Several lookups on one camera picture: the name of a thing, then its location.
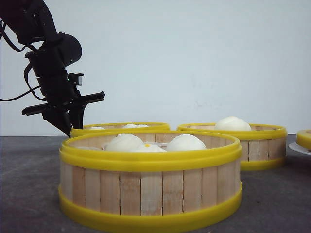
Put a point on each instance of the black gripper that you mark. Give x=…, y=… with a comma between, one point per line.
x=62, y=97

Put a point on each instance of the yellow woven steamer lid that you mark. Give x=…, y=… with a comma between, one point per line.
x=303, y=138

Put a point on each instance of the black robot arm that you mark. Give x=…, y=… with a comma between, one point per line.
x=50, y=53

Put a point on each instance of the small left back bun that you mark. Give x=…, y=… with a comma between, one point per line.
x=97, y=128

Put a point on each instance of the left white bun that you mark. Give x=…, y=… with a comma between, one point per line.
x=123, y=143

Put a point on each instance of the yellow-dotted white bun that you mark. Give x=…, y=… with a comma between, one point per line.
x=148, y=148

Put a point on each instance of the front bamboo steamer basket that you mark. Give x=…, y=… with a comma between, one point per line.
x=105, y=189

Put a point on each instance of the large white bun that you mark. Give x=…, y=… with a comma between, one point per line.
x=232, y=123

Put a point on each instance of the white plate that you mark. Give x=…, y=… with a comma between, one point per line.
x=300, y=149

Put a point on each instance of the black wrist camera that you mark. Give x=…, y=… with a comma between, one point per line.
x=75, y=78

